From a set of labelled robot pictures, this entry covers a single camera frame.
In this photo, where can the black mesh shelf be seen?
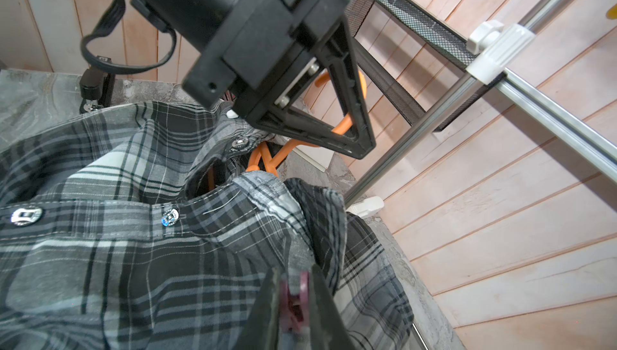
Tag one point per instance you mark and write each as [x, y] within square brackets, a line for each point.
[419, 69]

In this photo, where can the pink clothespin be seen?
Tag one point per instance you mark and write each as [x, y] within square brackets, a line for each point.
[294, 309]

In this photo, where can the orange hanger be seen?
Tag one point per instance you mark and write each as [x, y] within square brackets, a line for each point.
[261, 158]

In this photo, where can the metal clothes rack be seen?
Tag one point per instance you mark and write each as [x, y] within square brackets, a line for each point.
[495, 49]

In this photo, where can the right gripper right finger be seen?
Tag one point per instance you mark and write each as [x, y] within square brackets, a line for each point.
[327, 330]

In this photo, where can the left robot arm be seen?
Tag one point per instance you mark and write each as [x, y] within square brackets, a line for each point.
[195, 20]

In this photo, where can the grey plaid shirt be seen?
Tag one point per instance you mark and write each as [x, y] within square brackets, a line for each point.
[139, 227]

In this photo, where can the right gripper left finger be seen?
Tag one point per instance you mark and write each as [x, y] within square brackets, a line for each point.
[261, 330]

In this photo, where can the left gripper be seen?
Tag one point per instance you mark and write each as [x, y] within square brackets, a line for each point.
[266, 52]

